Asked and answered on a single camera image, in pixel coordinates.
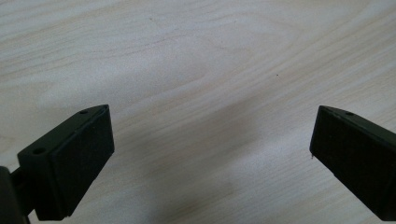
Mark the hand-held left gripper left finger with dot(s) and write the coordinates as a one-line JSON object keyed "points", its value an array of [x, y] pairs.
{"points": [[71, 161]]}

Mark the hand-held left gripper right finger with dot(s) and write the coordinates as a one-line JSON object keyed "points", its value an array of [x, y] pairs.
{"points": [[358, 155]]}

